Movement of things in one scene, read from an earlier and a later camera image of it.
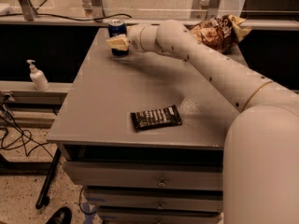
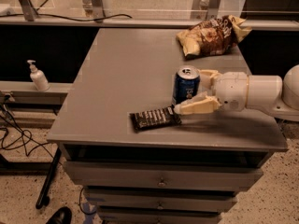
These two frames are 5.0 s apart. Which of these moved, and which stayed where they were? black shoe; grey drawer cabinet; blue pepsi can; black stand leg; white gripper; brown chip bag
Moved: white gripper; blue pepsi can
Stayed: grey drawer cabinet; black stand leg; brown chip bag; black shoe
